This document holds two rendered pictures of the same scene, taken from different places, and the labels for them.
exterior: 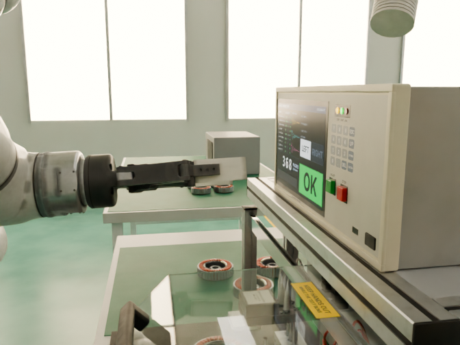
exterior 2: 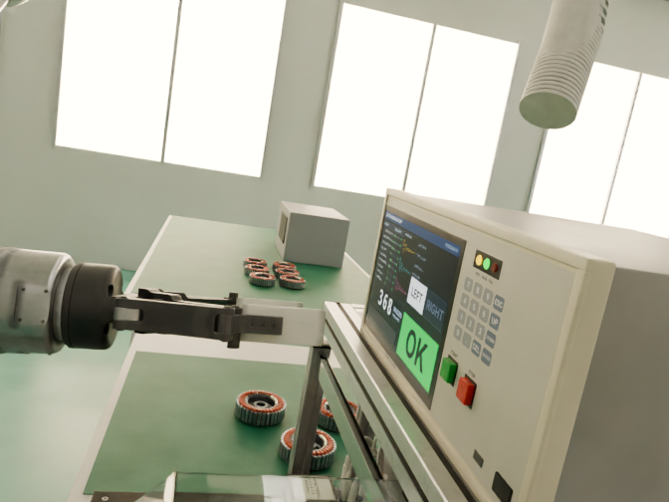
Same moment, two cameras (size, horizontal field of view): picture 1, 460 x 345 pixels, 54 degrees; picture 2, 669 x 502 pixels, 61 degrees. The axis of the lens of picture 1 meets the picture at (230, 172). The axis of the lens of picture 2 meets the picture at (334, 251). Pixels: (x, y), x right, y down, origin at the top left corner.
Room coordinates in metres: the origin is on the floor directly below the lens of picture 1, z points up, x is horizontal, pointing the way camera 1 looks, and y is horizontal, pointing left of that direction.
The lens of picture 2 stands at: (0.13, 0.01, 1.36)
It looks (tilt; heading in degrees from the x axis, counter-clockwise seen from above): 10 degrees down; 357
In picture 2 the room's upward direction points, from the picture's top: 10 degrees clockwise
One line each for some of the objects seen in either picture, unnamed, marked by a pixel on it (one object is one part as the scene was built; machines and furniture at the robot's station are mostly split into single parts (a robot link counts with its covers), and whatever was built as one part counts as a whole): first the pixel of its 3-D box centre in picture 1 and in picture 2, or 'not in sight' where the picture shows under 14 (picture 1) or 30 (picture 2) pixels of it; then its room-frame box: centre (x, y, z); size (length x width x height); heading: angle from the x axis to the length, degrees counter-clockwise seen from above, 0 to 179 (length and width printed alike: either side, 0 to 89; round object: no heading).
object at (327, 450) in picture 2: not in sight; (308, 447); (1.17, -0.06, 0.77); 0.11 x 0.11 x 0.04
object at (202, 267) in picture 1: (215, 270); (260, 407); (1.31, 0.05, 0.77); 0.11 x 0.11 x 0.04
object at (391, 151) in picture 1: (428, 150); (593, 327); (0.71, -0.32, 1.22); 0.44 x 0.39 x 0.20; 10
